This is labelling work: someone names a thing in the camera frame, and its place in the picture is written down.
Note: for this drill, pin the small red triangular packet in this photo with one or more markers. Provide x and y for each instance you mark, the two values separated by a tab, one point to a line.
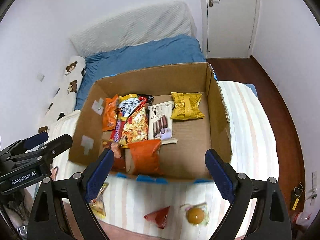
158	217

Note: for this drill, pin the striped white bed sheet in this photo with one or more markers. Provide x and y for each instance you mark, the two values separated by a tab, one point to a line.
253	147

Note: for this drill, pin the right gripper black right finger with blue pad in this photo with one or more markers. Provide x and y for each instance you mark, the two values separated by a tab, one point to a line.
270	218

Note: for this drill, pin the white textured pillow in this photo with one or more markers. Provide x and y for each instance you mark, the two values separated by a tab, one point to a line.
134	26

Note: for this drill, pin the bear print pillow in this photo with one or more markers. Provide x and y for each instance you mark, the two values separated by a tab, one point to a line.
64	100

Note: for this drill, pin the white door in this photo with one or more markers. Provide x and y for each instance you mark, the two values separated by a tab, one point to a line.
229	27

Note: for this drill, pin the yellow snack bag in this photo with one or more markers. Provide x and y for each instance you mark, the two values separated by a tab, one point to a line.
186	106

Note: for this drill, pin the cheese noodle packet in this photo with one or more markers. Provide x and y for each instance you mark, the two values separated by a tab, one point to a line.
133	119

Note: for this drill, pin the beige Franzzi cookie pack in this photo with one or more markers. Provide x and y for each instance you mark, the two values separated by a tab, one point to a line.
161	124

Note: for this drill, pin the blue blanket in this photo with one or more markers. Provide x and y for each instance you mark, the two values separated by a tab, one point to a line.
171	50

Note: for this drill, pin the brown small snack packet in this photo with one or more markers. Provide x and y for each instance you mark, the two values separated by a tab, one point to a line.
119	156

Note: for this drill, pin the yellow biscuit snack packet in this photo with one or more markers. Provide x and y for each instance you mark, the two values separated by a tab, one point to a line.
97	204

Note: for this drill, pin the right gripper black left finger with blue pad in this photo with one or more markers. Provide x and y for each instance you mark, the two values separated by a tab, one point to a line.
48	218

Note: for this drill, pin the orange chip bag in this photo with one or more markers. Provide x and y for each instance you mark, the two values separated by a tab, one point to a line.
146	158

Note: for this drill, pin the cardboard box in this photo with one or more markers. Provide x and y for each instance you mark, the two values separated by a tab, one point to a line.
184	159

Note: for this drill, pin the wrapped round pastry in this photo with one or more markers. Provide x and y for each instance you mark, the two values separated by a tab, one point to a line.
196	215

